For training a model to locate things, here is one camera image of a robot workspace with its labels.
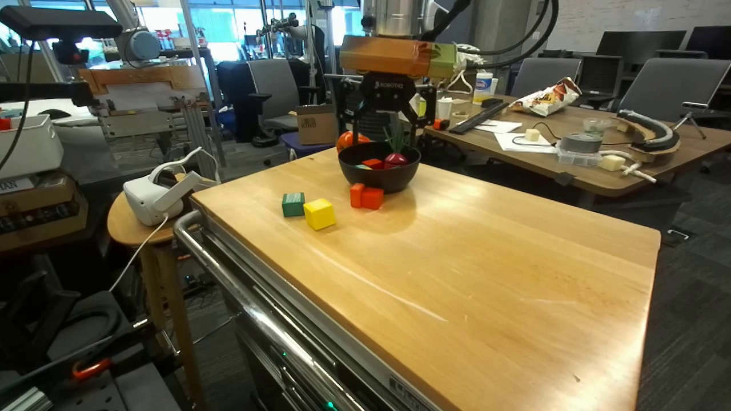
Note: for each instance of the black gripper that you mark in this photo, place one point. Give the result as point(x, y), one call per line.
point(395, 92)

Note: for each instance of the magenta toy radish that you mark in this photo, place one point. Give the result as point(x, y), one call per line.
point(392, 160)

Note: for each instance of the black bowl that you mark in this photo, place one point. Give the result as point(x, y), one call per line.
point(380, 180)

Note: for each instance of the yellow cube block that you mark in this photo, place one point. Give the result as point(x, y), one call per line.
point(319, 215)

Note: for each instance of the green cube block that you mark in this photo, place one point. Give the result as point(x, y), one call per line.
point(293, 204)

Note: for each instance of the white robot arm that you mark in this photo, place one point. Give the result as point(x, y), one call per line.
point(391, 54)

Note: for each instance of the small orange object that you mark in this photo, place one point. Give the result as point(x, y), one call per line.
point(438, 124)

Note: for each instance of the black office chair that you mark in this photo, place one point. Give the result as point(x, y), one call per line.
point(342, 99)

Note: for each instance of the cardboard box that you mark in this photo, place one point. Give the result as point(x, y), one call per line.
point(315, 126)

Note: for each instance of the long black bar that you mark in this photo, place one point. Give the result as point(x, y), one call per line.
point(480, 114)

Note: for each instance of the white paper sheet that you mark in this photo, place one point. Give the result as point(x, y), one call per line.
point(499, 126)
point(517, 142)

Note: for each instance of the white round puck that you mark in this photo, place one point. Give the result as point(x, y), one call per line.
point(533, 134)

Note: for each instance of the dark blue office chair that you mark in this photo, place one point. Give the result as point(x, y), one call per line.
point(236, 99)

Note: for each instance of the chips bag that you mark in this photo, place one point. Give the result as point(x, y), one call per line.
point(555, 95)

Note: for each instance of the clear plastic container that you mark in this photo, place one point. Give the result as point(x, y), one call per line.
point(582, 144)

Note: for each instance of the small white desk gadget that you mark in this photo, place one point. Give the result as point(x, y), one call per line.
point(613, 160)

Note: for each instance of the white VR headset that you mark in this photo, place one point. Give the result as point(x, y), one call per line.
point(161, 195)

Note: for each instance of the grey metal tool cart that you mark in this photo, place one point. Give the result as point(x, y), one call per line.
point(326, 356)

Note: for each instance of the wooden shelf unit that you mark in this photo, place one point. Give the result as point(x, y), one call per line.
point(145, 105)

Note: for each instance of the curved headband device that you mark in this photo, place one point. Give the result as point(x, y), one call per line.
point(657, 134)

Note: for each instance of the black monitor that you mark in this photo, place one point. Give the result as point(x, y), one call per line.
point(646, 42)

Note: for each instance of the grey mesh office chair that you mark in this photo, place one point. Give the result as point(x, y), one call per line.
point(669, 82)

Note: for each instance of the round wooden stool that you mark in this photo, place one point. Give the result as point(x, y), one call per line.
point(132, 229)

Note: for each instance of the wooden office desk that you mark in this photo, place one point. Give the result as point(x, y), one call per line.
point(687, 156)

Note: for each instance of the black flat overhead panel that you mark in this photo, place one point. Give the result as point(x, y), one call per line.
point(60, 21)

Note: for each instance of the white box device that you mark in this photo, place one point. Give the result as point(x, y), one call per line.
point(29, 148)

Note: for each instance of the orange clamp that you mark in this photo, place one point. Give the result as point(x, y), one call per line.
point(92, 369)

